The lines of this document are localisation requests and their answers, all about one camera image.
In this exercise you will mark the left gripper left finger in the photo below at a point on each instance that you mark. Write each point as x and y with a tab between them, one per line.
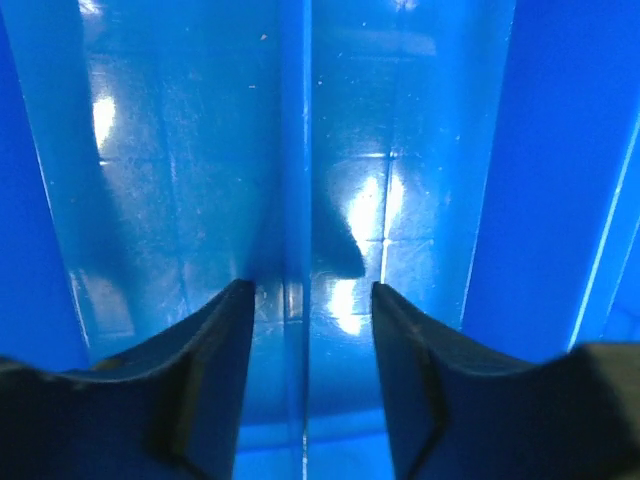
168	408

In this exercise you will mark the blue compartment bin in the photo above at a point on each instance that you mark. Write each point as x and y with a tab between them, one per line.
479	157

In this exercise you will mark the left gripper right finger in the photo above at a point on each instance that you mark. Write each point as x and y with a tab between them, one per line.
457	409

